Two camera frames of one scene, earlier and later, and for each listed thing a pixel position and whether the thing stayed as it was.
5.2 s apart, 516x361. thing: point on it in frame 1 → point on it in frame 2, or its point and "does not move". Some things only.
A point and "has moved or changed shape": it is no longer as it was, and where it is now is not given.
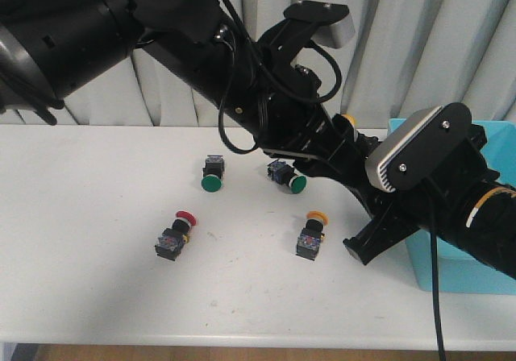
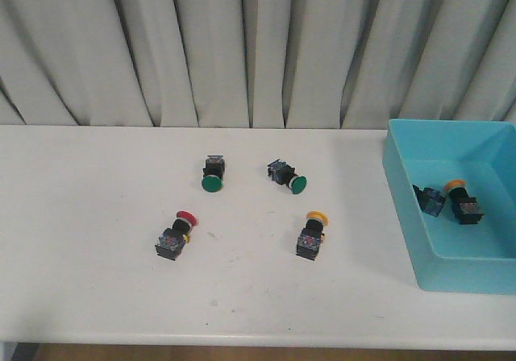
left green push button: [213, 173] does not move
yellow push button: [352, 122] has moved or changed shape
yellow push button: [309, 239] does not move
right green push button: [284, 173] does not move
